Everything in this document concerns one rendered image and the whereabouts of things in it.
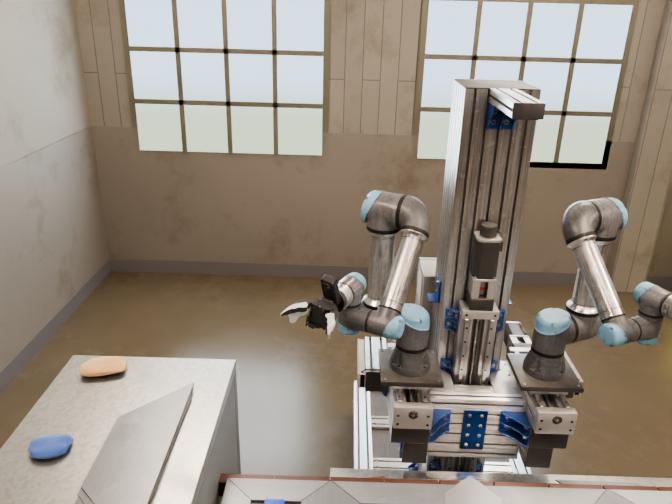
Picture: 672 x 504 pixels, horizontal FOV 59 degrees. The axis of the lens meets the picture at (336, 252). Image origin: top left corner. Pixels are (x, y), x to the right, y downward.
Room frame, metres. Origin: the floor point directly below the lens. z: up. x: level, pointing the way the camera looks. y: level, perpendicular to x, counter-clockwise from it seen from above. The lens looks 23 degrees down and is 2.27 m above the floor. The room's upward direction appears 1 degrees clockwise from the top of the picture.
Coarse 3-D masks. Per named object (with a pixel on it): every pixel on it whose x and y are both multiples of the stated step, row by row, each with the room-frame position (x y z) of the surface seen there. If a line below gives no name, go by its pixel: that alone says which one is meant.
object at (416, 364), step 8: (392, 352) 1.90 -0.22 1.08; (400, 352) 1.85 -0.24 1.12; (408, 352) 1.83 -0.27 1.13; (416, 352) 1.83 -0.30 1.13; (424, 352) 1.85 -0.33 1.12; (392, 360) 1.87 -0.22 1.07; (400, 360) 1.85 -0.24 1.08; (408, 360) 1.83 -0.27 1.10; (416, 360) 1.83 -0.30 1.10; (424, 360) 1.85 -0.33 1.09; (392, 368) 1.86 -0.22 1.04; (400, 368) 1.83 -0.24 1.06; (408, 368) 1.82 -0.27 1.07; (416, 368) 1.82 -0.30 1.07; (424, 368) 1.83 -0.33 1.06; (408, 376) 1.82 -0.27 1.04; (416, 376) 1.82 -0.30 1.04
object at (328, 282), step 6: (324, 276) 1.56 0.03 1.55; (330, 276) 1.55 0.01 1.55; (324, 282) 1.55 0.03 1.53; (330, 282) 1.54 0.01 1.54; (336, 282) 1.54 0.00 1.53; (324, 288) 1.56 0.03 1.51; (330, 288) 1.54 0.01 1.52; (336, 288) 1.55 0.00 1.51; (324, 294) 1.58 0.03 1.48; (330, 294) 1.56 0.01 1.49; (336, 294) 1.56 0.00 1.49; (336, 300) 1.57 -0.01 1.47
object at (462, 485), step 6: (456, 486) 1.48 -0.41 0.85; (462, 486) 1.49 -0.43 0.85; (468, 486) 1.49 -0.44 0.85; (474, 486) 1.49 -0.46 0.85; (480, 486) 1.49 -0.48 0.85; (444, 492) 1.46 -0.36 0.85; (450, 492) 1.46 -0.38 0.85; (456, 492) 1.46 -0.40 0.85; (462, 492) 1.46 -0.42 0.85; (468, 492) 1.46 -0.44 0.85; (474, 492) 1.46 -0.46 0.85; (480, 492) 1.46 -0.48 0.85; (486, 492) 1.46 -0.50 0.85; (492, 492) 1.46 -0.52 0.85
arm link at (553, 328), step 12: (540, 312) 1.91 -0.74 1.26; (552, 312) 1.90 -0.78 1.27; (564, 312) 1.90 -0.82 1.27; (540, 324) 1.86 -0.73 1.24; (552, 324) 1.84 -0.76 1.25; (564, 324) 1.83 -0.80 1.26; (576, 324) 1.87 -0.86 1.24; (540, 336) 1.85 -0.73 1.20; (552, 336) 1.83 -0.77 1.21; (564, 336) 1.83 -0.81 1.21; (576, 336) 1.86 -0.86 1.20; (540, 348) 1.84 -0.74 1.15; (552, 348) 1.82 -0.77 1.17; (564, 348) 1.85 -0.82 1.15
